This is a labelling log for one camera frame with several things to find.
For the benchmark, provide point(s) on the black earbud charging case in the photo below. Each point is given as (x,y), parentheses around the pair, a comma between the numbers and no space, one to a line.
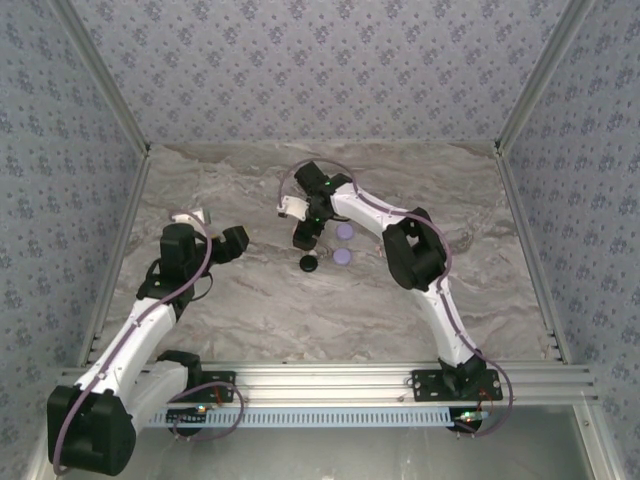
(309,263)

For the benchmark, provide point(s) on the purple earbud charging case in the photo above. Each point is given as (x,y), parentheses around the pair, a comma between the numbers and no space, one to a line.
(345,231)
(342,256)

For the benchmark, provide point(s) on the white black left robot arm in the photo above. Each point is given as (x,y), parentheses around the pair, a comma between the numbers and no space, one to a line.
(130,350)

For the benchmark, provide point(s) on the wide aluminium extrusion rail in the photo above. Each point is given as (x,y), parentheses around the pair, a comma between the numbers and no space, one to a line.
(320,382)

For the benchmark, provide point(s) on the black controller board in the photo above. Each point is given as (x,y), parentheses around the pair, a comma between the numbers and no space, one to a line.
(187,422)
(470,424)

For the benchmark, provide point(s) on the slim aluminium table rail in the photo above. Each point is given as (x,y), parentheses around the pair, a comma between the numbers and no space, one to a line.
(529,250)
(117,250)

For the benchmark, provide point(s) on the grey sheet metal panel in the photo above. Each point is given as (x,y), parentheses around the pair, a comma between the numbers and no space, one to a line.
(320,455)

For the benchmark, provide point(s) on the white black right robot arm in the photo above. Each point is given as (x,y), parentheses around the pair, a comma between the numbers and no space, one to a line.
(415,250)

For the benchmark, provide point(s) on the aluminium corner post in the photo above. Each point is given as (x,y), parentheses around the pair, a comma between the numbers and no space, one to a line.
(110,80)
(541,75)

